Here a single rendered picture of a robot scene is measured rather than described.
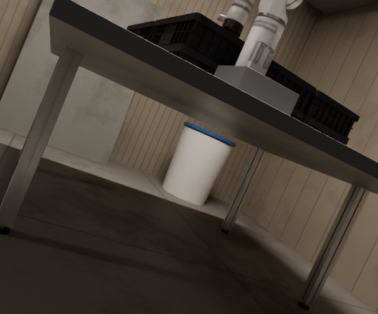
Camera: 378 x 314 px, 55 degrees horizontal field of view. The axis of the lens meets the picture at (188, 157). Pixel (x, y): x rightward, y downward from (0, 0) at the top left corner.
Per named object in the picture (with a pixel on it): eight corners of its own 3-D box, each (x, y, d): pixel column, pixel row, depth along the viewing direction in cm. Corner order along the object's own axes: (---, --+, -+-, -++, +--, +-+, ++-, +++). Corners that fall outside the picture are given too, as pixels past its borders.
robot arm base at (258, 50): (266, 83, 110) (290, 29, 108) (242, 70, 106) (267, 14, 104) (250, 81, 118) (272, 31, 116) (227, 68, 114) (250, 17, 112)
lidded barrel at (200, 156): (196, 195, 374) (222, 137, 369) (217, 213, 326) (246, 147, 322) (151, 178, 353) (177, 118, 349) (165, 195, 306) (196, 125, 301)
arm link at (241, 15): (235, 31, 141) (241, 16, 141) (248, 28, 131) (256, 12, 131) (215, 19, 138) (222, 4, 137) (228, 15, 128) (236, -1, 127)
